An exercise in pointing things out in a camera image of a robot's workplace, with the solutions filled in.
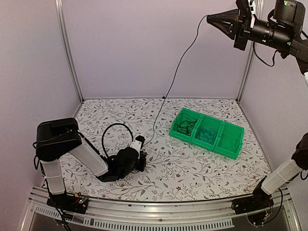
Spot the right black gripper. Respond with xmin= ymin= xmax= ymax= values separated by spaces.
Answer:
xmin=208 ymin=8 xmax=294 ymax=52

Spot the long black wire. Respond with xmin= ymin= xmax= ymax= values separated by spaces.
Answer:
xmin=141 ymin=14 xmax=209 ymax=151

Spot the thin black wire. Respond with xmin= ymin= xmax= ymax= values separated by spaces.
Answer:
xmin=174 ymin=113 xmax=197 ymax=137

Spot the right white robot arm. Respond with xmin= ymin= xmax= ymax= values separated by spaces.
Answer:
xmin=206 ymin=0 xmax=308 ymax=210

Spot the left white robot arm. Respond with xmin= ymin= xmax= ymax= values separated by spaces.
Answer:
xmin=33 ymin=118 xmax=146 ymax=209

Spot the green bin left compartment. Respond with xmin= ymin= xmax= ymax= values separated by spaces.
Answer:
xmin=169 ymin=108 xmax=203 ymax=143

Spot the green bin compartment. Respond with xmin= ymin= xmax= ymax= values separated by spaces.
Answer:
xmin=169 ymin=108 xmax=203 ymax=143
xmin=214 ymin=121 xmax=244 ymax=160

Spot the green bin right compartment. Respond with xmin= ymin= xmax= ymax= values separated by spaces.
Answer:
xmin=214 ymin=121 xmax=244 ymax=160

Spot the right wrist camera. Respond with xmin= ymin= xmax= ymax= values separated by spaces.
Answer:
xmin=236 ymin=0 xmax=257 ymax=28

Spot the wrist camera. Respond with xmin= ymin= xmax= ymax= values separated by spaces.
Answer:
xmin=129 ymin=135 xmax=145 ymax=158
xmin=236 ymin=0 xmax=257 ymax=28

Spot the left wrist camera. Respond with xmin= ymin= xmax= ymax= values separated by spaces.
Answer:
xmin=129 ymin=135 xmax=145 ymax=158

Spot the right aluminium frame post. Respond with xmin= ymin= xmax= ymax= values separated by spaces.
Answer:
xmin=236 ymin=0 xmax=264 ymax=104

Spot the aluminium frame post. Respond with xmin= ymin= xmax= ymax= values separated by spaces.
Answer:
xmin=236 ymin=0 xmax=264 ymax=104
xmin=54 ymin=0 xmax=84 ymax=103

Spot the left camera cable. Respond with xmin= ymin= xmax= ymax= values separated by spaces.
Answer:
xmin=101 ymin=123 xmax=134 ymax=159

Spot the front aluminium rail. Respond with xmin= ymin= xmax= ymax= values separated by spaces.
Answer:
xmin=20 ymin=186 xmax=302 ymax=231

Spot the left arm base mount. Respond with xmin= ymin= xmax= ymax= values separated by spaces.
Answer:
xmin=47 ymin=192 xmax=89 ymax=214

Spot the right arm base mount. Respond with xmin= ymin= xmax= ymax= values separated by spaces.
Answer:
xmin=231 ymin=185 xmax=274 ymax=226

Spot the left aluminium frame post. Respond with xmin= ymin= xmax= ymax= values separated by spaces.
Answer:
xmin=54 ymin=0 xmax=84 ymax=103

